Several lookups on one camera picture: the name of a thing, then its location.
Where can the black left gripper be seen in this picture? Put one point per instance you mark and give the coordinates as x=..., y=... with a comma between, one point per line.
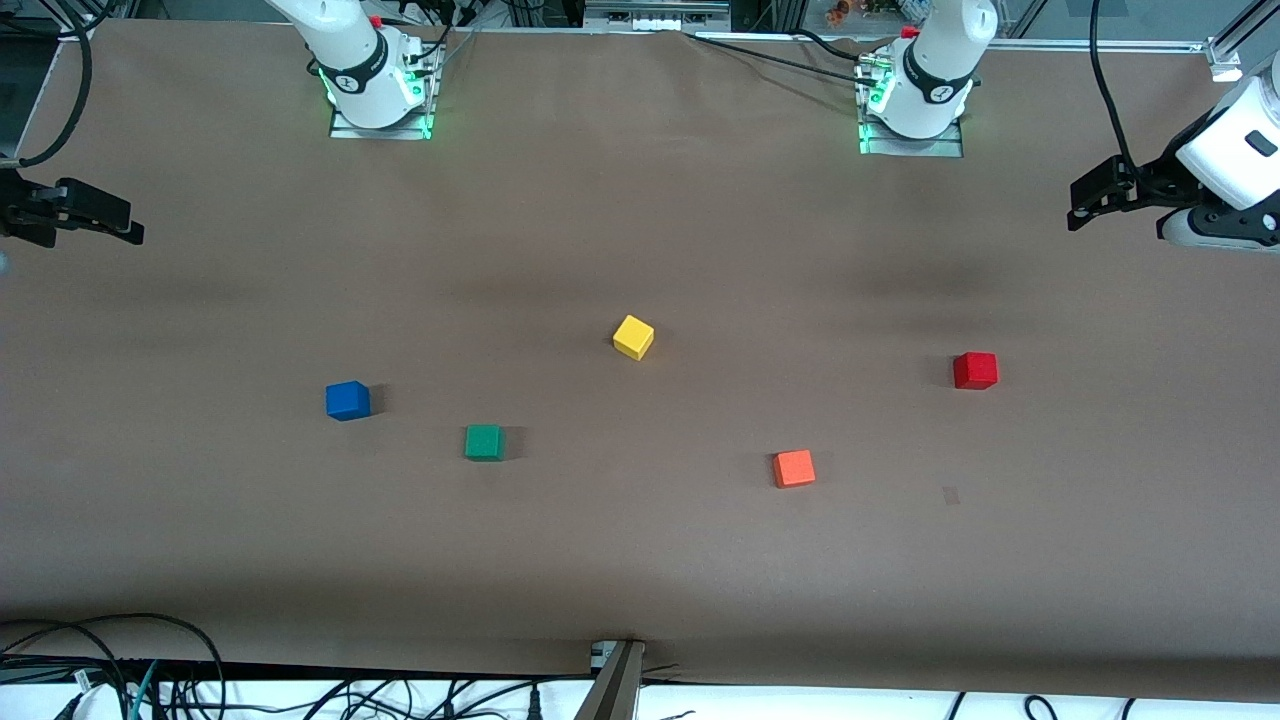
x=1152, y=184

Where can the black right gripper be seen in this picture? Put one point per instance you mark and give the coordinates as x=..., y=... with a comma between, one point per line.
x=22, y=214

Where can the red wooden block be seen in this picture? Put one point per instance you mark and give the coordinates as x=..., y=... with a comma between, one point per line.
x=975, y=371

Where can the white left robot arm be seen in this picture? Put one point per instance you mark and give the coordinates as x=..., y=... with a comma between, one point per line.
x=935, y=70

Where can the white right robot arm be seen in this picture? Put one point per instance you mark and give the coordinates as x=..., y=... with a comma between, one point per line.
x=355, y=60

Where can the blue wooden block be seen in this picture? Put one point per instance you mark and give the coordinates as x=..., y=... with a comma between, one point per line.
x=347, y=401

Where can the orange wooden block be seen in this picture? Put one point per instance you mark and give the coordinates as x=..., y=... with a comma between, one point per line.
x=794, y=469

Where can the green wooden block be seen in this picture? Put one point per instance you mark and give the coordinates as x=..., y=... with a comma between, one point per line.
x=484, y=443

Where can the yellow wooden block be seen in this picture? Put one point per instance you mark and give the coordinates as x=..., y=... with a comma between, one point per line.
x=633, y=337

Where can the white power strip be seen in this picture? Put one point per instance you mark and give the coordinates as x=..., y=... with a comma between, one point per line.
x=655, y=15

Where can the brown paper table cover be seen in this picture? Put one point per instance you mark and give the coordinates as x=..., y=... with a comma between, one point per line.
x=640, y=560

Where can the aluminium frame rail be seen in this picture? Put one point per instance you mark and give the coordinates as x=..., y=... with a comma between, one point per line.
x=1100, y=44

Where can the aluminium corner bracket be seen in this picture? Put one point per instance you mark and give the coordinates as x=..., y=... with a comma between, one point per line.
x=1227, y=60

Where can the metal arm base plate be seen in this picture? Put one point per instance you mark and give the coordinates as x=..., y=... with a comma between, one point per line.
x=385, y=132
x=910, y=146

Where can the aluminium profile post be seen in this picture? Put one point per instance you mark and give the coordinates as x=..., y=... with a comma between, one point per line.
x=610, y=695

